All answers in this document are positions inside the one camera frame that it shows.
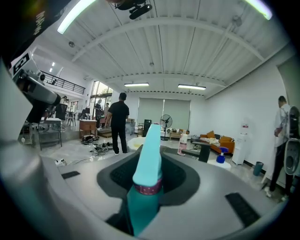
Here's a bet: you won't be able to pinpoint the white water dispenser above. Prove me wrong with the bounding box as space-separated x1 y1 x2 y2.
232 121 249 165

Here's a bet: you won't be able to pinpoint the white stone tub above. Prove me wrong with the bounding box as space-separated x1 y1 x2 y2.
127 136 147 151

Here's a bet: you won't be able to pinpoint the tangled black cable pile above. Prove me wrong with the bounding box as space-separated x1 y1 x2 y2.
90 141 111 156
81 134 100 145

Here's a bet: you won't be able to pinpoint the orange sofa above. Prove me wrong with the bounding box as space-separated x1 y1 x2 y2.
199 130 236 155

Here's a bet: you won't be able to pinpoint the ceiling light tube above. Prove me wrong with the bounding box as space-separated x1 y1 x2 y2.
178 84 207 90
57 0 97 35
124 82 150 88
243 0 274 21

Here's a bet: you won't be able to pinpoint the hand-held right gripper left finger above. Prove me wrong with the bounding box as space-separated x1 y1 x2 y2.
0 138 144 240

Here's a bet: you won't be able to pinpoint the person's black shirt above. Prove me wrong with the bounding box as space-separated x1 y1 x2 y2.
0 0 79 69

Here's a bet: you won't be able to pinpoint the black head-worn camera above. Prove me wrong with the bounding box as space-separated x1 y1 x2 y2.
112 0 153 21

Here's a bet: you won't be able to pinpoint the grey window blinds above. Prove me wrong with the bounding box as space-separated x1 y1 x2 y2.
136 97 192 132

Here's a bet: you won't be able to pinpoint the black square faucet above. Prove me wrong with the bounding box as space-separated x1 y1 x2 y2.
181 141 211 164

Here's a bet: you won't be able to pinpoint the black balcony railing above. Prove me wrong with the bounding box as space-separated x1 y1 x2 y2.
40 70 86 95

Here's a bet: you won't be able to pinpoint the low wooden bench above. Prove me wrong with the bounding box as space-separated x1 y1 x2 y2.
169 130 186 140

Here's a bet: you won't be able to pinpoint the pink lotion bottle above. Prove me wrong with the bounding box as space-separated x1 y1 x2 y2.
177 133 189 157

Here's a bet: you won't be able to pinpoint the grey metal rack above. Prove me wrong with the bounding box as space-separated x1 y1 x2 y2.
37 118 63 151

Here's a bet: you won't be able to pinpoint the black tall cabinet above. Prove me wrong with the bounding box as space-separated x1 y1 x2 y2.
142 119 153 138

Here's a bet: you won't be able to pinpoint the black standing fan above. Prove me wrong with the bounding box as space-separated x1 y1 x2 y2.
159 113 173 142

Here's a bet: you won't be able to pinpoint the brown wooden cabinet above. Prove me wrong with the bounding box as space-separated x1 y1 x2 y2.
79 119 98 139

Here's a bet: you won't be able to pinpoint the white pump bottle blue cap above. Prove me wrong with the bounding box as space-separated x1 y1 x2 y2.
207 147 232 170

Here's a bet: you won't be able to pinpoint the blue trash bin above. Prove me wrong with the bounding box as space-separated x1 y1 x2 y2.
253 161 264 177

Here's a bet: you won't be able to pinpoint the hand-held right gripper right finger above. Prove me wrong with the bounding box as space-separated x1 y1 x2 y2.
140 146 289 240

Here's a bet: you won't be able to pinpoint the white and black toilet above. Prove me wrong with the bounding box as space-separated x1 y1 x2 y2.
283 105 300 177

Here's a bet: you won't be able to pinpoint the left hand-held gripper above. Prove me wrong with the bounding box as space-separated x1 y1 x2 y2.
10 52 62 111

